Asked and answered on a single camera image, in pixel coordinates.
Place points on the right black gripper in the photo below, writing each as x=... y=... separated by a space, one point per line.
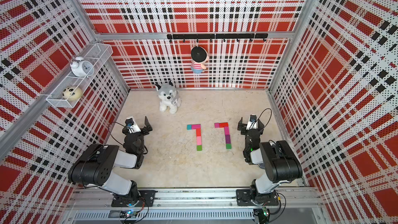
x=243 y=126

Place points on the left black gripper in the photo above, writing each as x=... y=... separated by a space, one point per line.
x=145 y=131

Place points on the purple block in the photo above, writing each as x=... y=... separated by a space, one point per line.
x=228 y=139

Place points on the light pink block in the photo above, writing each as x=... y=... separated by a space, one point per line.
x=199 y=141

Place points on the magenta long block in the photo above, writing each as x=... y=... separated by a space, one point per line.
x=195 y=126

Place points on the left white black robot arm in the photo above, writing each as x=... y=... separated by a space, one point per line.
x=95 y=166

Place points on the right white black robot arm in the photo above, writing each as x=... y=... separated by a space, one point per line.
x=279 y=162

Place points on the husky plush toy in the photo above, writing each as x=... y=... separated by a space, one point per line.
x=169 y=97

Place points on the hanging doll with black hat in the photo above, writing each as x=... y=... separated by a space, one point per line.
x=199 y=57

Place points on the left green circuit board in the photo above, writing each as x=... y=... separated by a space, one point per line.
x=129 y=214

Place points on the cream panda ball toy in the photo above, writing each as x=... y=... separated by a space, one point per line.
x=72 y=93

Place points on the white alarm clock on shelf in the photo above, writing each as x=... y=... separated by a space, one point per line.
x=82 y=68

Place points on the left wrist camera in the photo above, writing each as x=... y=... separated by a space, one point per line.
x=131 y=125

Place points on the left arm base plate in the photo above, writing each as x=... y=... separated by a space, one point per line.
x=137 y=199

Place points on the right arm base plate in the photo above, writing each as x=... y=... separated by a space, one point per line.
x=247 y=197

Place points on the aluminium front rail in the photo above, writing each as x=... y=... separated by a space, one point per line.
x=297 y=205

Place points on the white wire wall shelf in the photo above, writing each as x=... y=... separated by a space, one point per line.
x=98 y=54

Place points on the black hook rail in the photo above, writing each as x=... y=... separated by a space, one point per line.
x=217 y=36

